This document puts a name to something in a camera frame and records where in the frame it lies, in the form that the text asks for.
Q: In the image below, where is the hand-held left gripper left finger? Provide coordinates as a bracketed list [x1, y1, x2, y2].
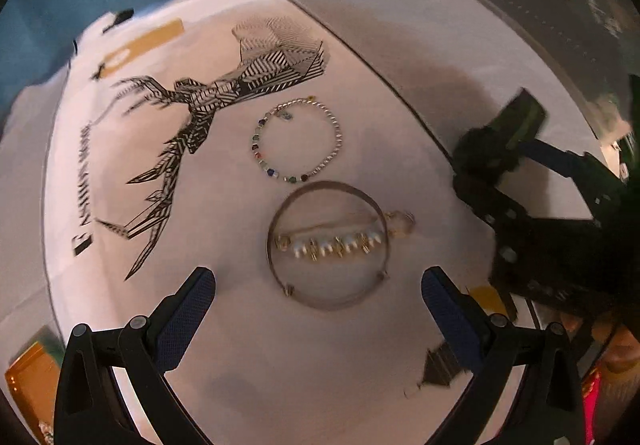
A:
[54, 267, 217, 445]

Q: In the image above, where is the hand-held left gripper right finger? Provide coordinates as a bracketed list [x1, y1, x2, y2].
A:
[421, 266, 587, 445]

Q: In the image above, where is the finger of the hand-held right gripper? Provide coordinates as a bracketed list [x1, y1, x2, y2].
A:
[451, 170, 538, 232]
[517, 138, 628, 211]

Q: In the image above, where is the dark green black clip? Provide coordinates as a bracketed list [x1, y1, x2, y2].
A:
[457, 88, 547, 177]

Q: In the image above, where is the grey metal bangle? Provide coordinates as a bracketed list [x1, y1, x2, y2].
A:
[266, 181, 392, 311]

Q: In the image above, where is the orange rectangular tray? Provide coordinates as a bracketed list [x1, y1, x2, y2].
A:
[4, 340, 64, 441]

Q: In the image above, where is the person's right hand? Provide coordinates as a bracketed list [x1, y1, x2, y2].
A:
[562, 311, 640, 377]

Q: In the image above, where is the white printed deer table runner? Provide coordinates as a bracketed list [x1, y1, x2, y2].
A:
[42, 0, 603, 445]

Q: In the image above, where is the silver multicoloured bead bracelet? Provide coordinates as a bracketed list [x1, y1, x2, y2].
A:
[248, 96, 345, 184]

